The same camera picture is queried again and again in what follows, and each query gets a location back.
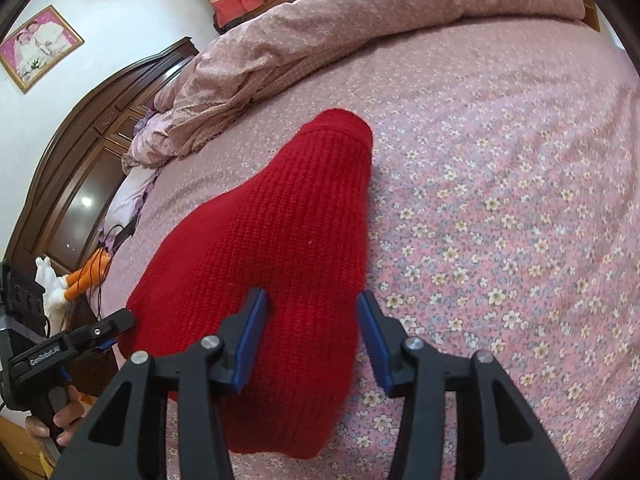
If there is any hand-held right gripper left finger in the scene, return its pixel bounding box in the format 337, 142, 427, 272
52, 287, 273, 480

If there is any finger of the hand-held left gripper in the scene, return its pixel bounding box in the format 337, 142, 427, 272
67, 308, 136, 348
60, 337, 117, 366

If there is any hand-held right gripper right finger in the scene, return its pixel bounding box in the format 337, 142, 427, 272
355, 290, 571, 480

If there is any red knit cardigan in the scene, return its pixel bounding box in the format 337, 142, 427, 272
116, 107, 375, 460

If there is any person's left hand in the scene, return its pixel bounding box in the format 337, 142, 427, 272
25, 385, 96, 448

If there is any orange and white plush toy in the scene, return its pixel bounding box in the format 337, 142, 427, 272
35, 247, 112, 323

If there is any white lilac pillow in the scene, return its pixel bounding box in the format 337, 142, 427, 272
102, 162, 166, 241

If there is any dark wooden headboard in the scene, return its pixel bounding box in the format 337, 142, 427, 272
0, 36, 201, 271

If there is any pink floral bed sheet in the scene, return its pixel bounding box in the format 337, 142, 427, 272
87, 15, 640, 480

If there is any pink quilt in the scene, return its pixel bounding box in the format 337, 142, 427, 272
121, 0, 586, 171

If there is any wooden shelf cabinet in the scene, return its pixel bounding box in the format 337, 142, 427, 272
215, 0, 601, 33

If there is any black cable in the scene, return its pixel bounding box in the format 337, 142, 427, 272
95, 222, 136, 321

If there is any framed wall picture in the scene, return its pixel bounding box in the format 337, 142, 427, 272
0, 5, 85, 94

